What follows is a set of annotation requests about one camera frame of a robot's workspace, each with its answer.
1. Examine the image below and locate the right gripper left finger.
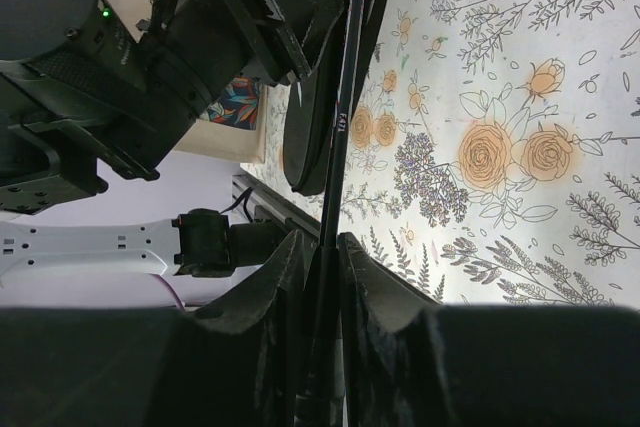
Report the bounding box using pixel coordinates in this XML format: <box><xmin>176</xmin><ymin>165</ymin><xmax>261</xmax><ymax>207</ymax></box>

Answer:
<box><xmin>1</xmin><ymin>232</ymin><xmax>303</xmax><ymax>426</ymax></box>

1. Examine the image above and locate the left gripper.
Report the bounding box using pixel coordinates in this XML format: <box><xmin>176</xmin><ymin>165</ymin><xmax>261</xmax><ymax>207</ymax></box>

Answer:
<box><xmin>149</xmin><ymin>0</ymin><xmax>344</xmax><ymax>120</ymax></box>

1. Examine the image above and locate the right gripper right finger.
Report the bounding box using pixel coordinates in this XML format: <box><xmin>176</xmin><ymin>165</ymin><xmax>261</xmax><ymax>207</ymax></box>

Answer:
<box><xmin>338</xmin><ymin>233</ymin><xmax>639</xmax><ymax>426</ymax></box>

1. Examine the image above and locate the badminton racket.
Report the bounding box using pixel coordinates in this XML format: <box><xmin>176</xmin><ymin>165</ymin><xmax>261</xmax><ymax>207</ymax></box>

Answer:
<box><xmin>293</xmin><ymin>0</ymin><xmax>365</xmax><ymax>426</ymax></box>

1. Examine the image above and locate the black racket cover bag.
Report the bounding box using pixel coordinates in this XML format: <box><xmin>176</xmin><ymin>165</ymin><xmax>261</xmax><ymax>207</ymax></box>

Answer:
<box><xmin>283</xmin><ymin>0</ymin><xmax>387</xmax><ymax>196</ymax></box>

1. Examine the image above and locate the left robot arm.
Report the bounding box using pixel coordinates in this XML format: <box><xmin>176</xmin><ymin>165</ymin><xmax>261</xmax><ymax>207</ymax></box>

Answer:
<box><xmin>1</xmin><ymin>0</ymin><xmax>344</xmax><ymax>216</ymax></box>

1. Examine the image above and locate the beige canvas tote bag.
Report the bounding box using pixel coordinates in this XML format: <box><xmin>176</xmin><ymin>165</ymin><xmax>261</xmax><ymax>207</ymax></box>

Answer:
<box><xmin>107</xmin><ymin>0</ymin><xmax>267</xmax><ymax>163</ymax></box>

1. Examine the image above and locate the floral table mat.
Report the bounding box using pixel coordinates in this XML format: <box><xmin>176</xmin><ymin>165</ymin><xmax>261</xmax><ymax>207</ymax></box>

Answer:
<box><xmin>239</xmin><ymin>0</ymin><xmax>640</xmax><ymax>308</ymax></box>

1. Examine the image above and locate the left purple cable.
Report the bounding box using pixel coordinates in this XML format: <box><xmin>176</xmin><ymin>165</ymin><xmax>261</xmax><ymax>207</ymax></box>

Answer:
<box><xmin>152</xmin><ymin>274</ymin><xmax>189</xmax><ymax>311</ymax></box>

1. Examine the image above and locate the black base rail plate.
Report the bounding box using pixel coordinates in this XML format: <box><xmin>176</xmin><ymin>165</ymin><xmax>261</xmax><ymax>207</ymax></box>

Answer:
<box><xmin>231</xmin><ymin>173</ymin><xmax>320</xmax><ymax>240</ymax></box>

